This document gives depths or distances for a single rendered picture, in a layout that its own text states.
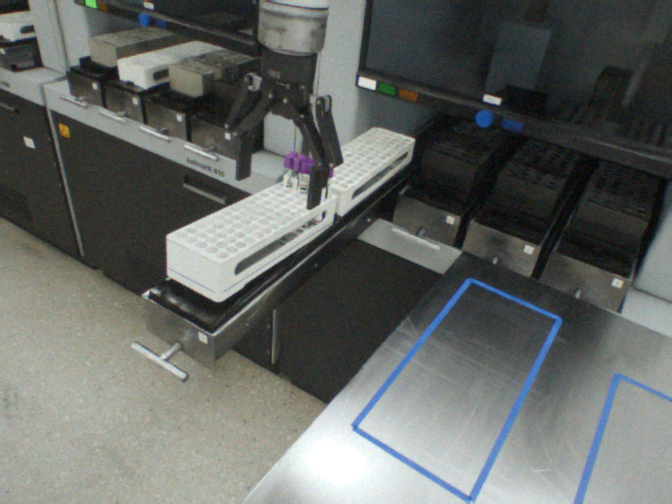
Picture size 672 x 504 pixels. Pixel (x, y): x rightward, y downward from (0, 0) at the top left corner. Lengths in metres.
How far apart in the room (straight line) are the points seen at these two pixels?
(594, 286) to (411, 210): 0.36
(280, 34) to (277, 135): 0.60
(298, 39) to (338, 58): 0.44
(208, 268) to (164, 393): 1.04
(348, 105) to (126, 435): 1.07
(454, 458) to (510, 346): 0.20
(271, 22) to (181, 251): 0.32
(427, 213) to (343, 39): 0.39
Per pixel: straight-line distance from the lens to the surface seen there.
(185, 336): 0.77
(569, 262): 1.01
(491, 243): 1.03
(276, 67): 0.74
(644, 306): 1.10
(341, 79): 1.16
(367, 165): 1.03
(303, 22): 0.72
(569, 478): 0.66
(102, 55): 1.67
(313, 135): 0.77
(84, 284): 2.16
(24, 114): 1.97
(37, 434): 1.73
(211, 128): 1.31
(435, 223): 1.06
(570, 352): 0.79
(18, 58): 1.94
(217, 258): 0.71
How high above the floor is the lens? 1.32
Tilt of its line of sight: 36 degrees down
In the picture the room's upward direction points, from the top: 6 degrees clockwise
